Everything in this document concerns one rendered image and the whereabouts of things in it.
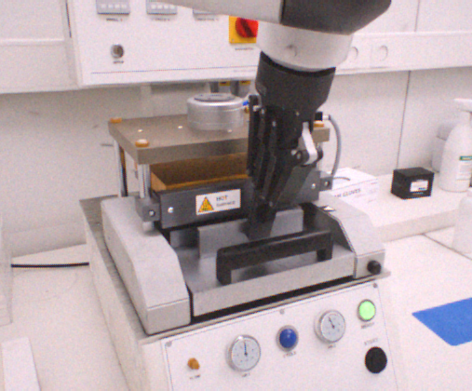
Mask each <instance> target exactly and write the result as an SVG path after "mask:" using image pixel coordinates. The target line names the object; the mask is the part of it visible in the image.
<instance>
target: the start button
mask: <svg viewBox="0 0 472 391"><path fill-rule="evenodd" d="M368 364H369V366H370V368H371V369H372V370H373V371H377V372H380V371H383V369H384V368H385V367H386V364H387V357H386V354H385V353H384V351H382V350H379V349H375V350H373V351H371V353H370V354H369V357H368Z"/></svg>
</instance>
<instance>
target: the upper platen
mask: <svg viewBox="0 0 472 391"><path fill-rule="evenodd" d="M134 166H135V168H136V171H135V177H136V178H137V179H138V180H139V175H138V164H137V163H136V162H135V161H134ZM246 167H247V152H242V153H235V154H228V155H215V156H207V157H200V158H193V159H185V160H179V161H171V162H164V163H157V164H151V176H152V188H153V196H154V197H155V199H156V200H157V191H161V190H167V189H172V188H179V187H184V186H197V185H202V184H208V183H215V182H226V181H231V180H238V179H244V178H249V177H248V175H247V172H246Z"/></svg>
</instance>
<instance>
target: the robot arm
mask: <svg viewBox="0 0 472 391"><path fill-rule="evenodd" d="M155 1H156V2H160V3H165V4H170V5H174V6H177V7H186V8H191V9H195V10H199V11H205V12H215V13H219V14H224V15H229V16H235V17H239V18H244V19H249V20H258V21H259V22H260V24H259V31H258V37H257V43H256V46H257V47H258V48H260V49H261V54H260V59H259V63H258V69H257V74H256V79H255V87H256V90H257V91H258V93H259V94H252V95H249V96H248V104H249V136H248V152H247V167H246V172H247V175H248V177H252V187H253V189H254V191H253V195H252V199H251V203H250V207H249V215H248V219H247V223H246V228H245V235H246V237H247V238H248V240H249V241H254V240H258V239H262V238H267V237H270V235H271V231H272V227H273V224H274V221H275V220H276V214H277V208H282V207H286V206H291V205H293V203H294V201H295V199H296V197H297V195H298V193H299V191H300V189H301V187H302V185H303V184H304V182H305V180H306V178H307V176H308V174H309V173H310V171H311V169H312V167H313V166H314V165H315V164H316V163H318V161H319V160H321V159H322V158H323V150H322V148H321V147H317V148H315V146H314V144H313V141H312V138H311V134H312V133H313V131H314V128H315V113H316V111H317V110H318V109H319V108H320V107H321V105H322V104H324V103H325V102H326V100H327V98H328V96H329V93H330V87H331V84H332V81H333V78H334V75H335V72H336V66H338V65H339V64H341V63H343V62H344V61H346V60H347V57H348V54H349V51H350V47H351V45H352V42H353V36H354V32H356V31H358V30H359V29H361V28H363V27H365V26H368V25H369V24H371V23H372V22H373V21H375V20H377V19H378V18H379V17H381V16H382V15H383V14H384V13H385V12H386V11H387V10H388V9H389V7H390V5H391V1H392V0H155ZM254 164H256V166H255V167H254Z"/></svg>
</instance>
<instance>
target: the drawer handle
mask: <svg viewBox="0 0 472 391"><path fill-rule="evenodd" d="M332 236H333V233H332V231H331V229H329V228H328V227H326V226H321V227H318V228H313V229H308V230H303V231H300V232H296V233H291V234H286V235H283V236H275V237H270V238H266V239H262V240H258V241H253V242H245V243H240V244H236V245H233V246H228V247H223V248H219V249H218V251H217V258H216V277H217V279H218V280H219V281H220V283H221V284H222V285H226V284H230V283H231V282H232V270H236V269H239V268H243V267H247V266H251V265H255V264H259V263H266V262H273V261H278V260H281V259H285V258H289V257H293V256H297V255H300V254H305V253H308V252H312V251H317V255H318V256H319V258H321V259H322V260H323V261H328V260H331V259H332V253H333V242H334V241H333V239H332Z"/></svg>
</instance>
